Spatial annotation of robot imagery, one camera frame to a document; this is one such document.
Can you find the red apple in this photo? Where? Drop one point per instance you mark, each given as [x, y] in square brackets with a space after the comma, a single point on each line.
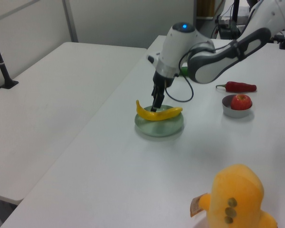
[241, 102]

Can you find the black camera pole with base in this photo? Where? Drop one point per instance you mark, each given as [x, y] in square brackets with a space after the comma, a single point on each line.
[0, 59]

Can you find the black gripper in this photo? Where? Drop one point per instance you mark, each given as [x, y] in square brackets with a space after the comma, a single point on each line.
[162, 82]

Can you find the light wooden furniture panel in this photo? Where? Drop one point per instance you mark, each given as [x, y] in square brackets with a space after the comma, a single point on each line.
[205, 8]

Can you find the green cucumber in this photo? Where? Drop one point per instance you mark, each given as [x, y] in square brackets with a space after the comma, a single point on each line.
[184, 71]

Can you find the black tripod pole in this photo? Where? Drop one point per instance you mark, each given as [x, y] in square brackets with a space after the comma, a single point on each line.
[236, 10]

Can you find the black electronics box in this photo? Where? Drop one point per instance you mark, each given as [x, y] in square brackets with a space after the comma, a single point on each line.
[228, 31]

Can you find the white adjoining table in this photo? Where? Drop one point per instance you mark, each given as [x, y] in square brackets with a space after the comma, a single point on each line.
[50, 107]

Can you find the small grey bowl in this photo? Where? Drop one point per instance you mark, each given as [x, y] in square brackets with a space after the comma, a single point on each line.
[235, 114]

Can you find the red chili pepper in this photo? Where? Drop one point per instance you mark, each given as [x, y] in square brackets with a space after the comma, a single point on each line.
[240, 87]

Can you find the paper tag on plush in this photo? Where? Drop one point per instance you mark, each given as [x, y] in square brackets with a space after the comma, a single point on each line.
[194, 209]

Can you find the orange plush duck toy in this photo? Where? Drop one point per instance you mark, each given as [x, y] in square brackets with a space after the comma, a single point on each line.
[237, 190]

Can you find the pale green plastic plate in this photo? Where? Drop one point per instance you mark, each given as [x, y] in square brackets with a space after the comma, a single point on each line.
[156, 129]

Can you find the yellow banana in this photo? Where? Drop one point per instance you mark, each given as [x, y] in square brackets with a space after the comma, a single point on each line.
[168, 114]

